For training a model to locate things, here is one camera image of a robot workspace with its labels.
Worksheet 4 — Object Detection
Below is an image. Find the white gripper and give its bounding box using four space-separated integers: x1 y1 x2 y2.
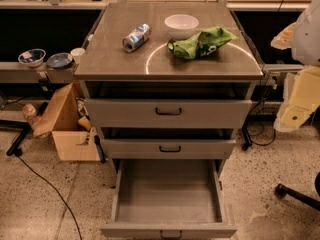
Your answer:
273 66 320 132

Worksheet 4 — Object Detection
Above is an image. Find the green rice chip bag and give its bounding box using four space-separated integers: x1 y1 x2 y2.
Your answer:
167 27 239 60

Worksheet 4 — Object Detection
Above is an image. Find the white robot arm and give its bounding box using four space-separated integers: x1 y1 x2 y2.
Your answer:
271 0 320 132

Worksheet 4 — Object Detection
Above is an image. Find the grey metal drawer cabinet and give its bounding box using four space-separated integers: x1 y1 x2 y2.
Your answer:
75 2 263 240

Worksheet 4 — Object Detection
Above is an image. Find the bottom grey drawer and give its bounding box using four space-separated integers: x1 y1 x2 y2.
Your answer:
101 159 236 240

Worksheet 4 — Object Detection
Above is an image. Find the grey drawer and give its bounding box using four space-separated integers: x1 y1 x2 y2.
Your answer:
101 128 236 159
101 159 236 240
86 82 251 129

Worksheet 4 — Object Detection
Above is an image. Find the middle grey drawer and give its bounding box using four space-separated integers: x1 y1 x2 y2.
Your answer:
101 128 236 159

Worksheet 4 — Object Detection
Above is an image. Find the top grey drawer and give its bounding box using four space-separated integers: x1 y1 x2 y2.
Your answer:
86 82 251 129

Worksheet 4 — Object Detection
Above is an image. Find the black chair base leg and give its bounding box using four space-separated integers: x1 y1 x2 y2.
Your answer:
275 172 320 211

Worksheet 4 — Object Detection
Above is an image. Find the white bowl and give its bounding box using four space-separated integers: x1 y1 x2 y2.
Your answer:
164 14 199 40

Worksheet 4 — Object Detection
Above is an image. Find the blue silver soda can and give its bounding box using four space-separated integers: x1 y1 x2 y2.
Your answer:
122 23 151 52

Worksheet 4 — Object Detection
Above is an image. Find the small white cup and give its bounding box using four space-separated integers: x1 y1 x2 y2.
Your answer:
70 48 85 64

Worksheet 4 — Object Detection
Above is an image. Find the grey blue bowl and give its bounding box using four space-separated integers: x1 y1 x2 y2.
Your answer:
47 52 73 69

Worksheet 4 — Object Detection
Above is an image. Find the cardboard box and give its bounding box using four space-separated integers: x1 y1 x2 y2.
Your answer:
33 82 100 161

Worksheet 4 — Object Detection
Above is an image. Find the black stand leg left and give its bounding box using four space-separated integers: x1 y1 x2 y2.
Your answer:
0 120 31 156

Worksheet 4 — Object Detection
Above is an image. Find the black cables right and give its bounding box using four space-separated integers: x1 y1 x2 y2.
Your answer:
241 83 278 152

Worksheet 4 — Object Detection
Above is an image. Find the black floor cable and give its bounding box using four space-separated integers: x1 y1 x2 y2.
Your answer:
14 150 83 240

